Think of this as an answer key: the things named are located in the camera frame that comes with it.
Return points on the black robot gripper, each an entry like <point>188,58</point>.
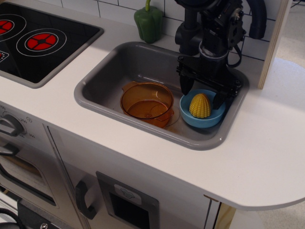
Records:
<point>212,73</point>

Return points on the yellow toy corn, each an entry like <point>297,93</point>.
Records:
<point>200,106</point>

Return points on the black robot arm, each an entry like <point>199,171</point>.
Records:
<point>222,27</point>

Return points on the light blue bowl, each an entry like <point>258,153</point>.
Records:
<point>212,120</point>

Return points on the grey sink basin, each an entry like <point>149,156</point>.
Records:
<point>100,91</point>

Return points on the orange transparent pot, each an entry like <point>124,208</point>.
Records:
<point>148,102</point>

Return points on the black toy faucet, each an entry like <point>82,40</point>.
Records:
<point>188,31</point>

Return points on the green toy bell pepper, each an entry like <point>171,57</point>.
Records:
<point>149,21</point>

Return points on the wooden side panel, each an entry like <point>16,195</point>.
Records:
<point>281,18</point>

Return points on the white cabinet door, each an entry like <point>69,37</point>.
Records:
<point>181,206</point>

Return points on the grey dispenser panel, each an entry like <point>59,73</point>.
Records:
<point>129,205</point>

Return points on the black toy stovetop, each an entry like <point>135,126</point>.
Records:
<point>35,46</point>

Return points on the toy oven door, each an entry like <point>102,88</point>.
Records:
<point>24,171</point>

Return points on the grey oven knob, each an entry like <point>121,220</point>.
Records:
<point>9,125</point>

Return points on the black cabinet door handle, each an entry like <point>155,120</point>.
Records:
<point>80,193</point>

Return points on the grey oven door handle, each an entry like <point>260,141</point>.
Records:
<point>8,148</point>

